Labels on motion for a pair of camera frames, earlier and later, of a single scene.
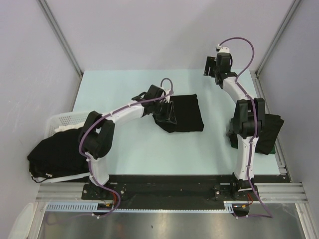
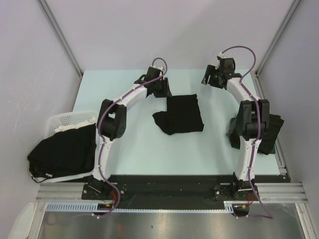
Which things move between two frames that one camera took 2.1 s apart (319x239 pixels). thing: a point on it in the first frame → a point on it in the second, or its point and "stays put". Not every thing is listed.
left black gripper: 168,117 → 165,91
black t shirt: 188,114 stays put
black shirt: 57,154 stays put
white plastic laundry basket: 74,118 stays put
